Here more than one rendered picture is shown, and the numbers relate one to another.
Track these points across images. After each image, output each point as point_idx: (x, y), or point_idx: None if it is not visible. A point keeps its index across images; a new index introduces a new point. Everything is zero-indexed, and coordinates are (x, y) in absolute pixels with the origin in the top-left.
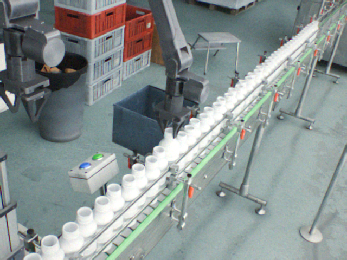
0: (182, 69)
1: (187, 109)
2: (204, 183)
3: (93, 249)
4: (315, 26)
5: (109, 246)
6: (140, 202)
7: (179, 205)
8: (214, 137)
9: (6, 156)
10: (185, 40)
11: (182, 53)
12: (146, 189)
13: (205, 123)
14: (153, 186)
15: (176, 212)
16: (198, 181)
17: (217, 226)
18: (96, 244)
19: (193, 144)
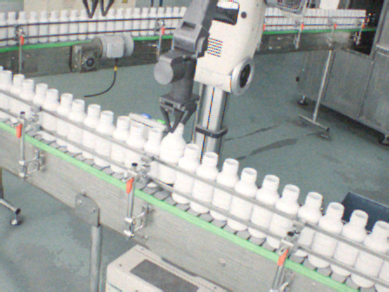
0: (177, 43)
1: (180, 102)
2: (223, 277)
3: (58, 130)
4: None
5: (69, 148)
6: (111, 153)
7: (159, 231)
8: (261, 228)
9: (214, 136)
10: (200, 19)
11: (188, 29)
12: (109, 137)
13: (241, 180)
14: (126, 152)
15: (154, 236)
16: (204, 248)
17: None
18: (62, 130)
19: (197, 175)
